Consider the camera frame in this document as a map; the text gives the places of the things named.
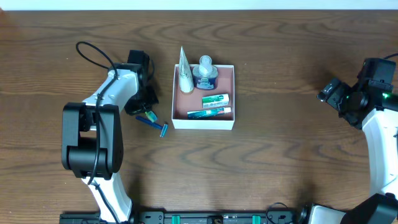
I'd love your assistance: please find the white squeeze tube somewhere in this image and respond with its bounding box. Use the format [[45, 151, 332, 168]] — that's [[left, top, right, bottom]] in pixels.
[[178, 47, 194, 94]]

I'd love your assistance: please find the white box pink inside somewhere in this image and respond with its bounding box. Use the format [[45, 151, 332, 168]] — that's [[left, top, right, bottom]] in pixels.
[[172, 64, 235, 130]]

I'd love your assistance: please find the green white toothbrush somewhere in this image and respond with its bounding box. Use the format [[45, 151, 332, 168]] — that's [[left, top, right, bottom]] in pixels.
[[145, 110, 158, 123]]

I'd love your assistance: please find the green white soap packet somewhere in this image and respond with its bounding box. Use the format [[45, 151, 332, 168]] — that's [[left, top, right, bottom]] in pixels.
[[202, 93, 229, 109]]

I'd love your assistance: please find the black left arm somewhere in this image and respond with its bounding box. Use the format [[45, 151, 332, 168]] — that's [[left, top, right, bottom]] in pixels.
[[60, 50, 159, 223]]

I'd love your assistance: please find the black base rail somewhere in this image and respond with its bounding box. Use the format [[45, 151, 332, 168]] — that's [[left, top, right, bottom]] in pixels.
[[59, 202, 309, 224]]

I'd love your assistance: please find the clear bottle blue label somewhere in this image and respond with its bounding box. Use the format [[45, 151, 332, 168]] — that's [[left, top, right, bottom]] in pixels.
[[192, 55, 218, 90]]

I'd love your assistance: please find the blue razor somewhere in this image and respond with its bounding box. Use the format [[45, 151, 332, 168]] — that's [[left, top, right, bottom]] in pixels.
[[136, 116, 169, 138]]

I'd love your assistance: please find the small toothpaste tube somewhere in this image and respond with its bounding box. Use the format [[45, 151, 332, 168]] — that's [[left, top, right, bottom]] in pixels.
[[187, 106, 234, 120]]

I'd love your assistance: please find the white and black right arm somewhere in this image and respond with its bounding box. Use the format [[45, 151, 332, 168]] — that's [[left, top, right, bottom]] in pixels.
[[306, 55, 397, 224]]

